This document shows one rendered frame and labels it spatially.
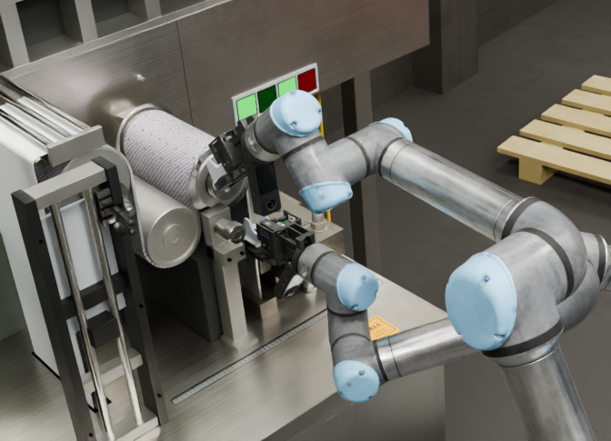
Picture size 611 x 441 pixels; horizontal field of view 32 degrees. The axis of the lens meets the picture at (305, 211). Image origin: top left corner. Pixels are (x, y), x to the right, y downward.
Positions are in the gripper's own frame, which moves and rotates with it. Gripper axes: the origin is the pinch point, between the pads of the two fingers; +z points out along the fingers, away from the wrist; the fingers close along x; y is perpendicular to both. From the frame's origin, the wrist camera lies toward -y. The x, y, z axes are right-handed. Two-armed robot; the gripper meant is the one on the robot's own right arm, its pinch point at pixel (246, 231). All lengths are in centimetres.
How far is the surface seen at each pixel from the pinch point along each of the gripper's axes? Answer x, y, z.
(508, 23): -321, -104, 203
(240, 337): 9.6, -17.8, -7.1
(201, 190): 11.1, 15.6, -3.3
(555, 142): -218, -98, 90
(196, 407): 27.1, -19.2, -16.5
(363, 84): -74, -7, 46
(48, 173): 37.3, 28.5, 1.6
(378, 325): -11.2, -16.6, -25.5
